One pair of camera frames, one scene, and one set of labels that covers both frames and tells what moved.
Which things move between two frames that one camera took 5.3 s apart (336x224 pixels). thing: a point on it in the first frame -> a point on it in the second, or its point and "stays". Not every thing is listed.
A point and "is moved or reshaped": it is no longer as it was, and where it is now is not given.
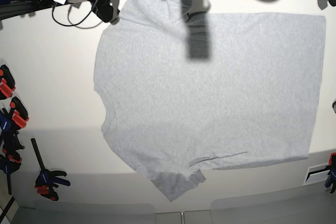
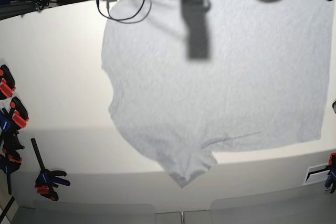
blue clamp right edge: (331, 179) stays
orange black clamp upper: (7, 83) stays
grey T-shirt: (185, 91) is moved or reshaped
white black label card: (316, 173) stays
